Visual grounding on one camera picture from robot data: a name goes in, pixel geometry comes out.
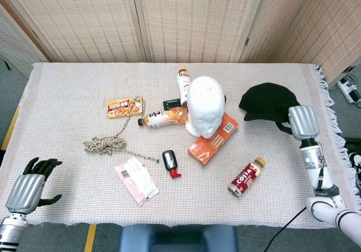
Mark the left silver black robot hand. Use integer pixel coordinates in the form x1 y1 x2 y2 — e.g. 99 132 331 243
5 157 63 215

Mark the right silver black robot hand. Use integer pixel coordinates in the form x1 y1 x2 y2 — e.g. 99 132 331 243
275 103 322 140

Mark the black baseball cap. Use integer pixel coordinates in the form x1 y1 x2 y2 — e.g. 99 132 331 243
238 82 301 123

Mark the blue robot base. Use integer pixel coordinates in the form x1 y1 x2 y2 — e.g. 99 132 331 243
119 224 239 252

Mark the white foam mannequin head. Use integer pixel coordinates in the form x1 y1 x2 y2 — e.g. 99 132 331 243
184 76 228 139

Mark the white power strip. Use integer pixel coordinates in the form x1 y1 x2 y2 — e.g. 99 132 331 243
337 78 361 105

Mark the yellow floor tape strip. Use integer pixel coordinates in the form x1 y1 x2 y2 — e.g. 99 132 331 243
1 105 20 151
84 224 98 252

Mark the black white patterned object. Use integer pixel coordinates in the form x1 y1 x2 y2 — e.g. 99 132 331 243
344 137 361 179

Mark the red Costa coffee bottle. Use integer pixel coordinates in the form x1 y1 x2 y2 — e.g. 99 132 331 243
227 157 267 198

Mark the orange cardboard box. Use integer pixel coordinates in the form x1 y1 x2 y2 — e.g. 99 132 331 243
187 112 240 167

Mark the white woven tablecloth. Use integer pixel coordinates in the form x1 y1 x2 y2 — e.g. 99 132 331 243
0 62 352 229

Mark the pink white packet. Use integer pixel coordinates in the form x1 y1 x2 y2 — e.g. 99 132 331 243
115 156 160 206

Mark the white bottle yellow cap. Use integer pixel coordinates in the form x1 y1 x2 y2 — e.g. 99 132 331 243
176 67 193 108

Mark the yellow curry box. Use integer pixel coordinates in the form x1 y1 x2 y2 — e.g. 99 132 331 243
107 97 147 119

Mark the black plastic clip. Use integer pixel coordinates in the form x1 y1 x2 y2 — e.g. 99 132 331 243
162 98 182 110

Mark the orange juice bottle black cap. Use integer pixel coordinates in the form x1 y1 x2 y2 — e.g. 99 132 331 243
137 107 189 129

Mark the woven wooden folding screen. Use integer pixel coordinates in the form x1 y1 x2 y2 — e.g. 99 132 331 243
0 0 361 87

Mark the braided beige rope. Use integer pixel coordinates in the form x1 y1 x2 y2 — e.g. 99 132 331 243
82 96 161 164

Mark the black cable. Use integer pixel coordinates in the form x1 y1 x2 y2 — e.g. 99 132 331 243
263 206 309 252

